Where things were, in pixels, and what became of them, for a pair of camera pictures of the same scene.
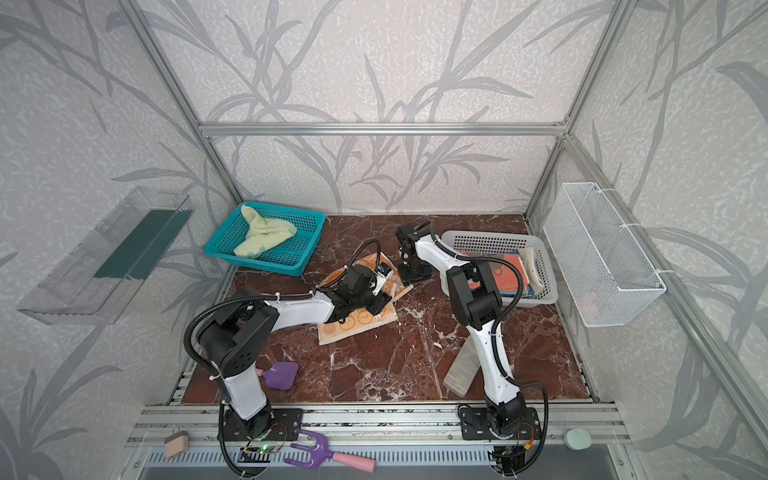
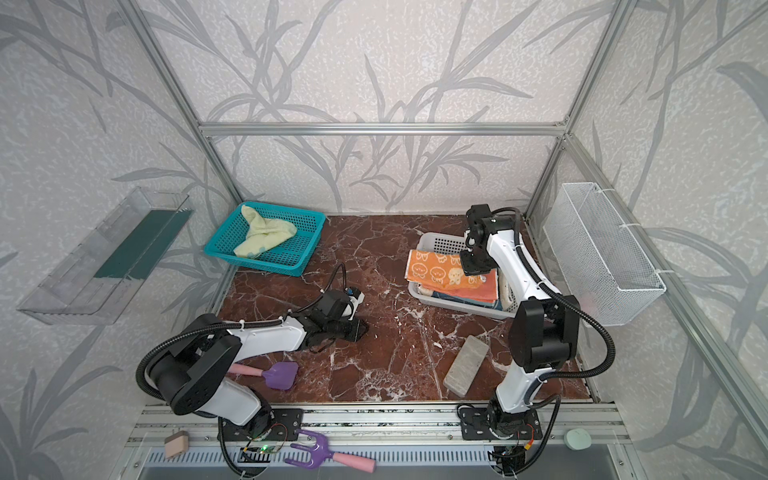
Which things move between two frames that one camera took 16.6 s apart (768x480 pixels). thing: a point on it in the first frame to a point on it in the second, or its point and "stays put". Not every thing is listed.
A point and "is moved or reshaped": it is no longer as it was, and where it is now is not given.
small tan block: x=176 y=443 stays put
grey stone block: x=463 y=369 stays put
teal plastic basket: x=279 y=238 stays put
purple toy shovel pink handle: x=281 y=375 stays put
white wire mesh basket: x=608 y=281 stays put
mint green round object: x=577 y=439 stays put
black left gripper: x=377 y=298 to x=343 y=324
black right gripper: x=411 y=270 to x=475 y=261
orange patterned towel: x=334 y=330 is moved or reshaped
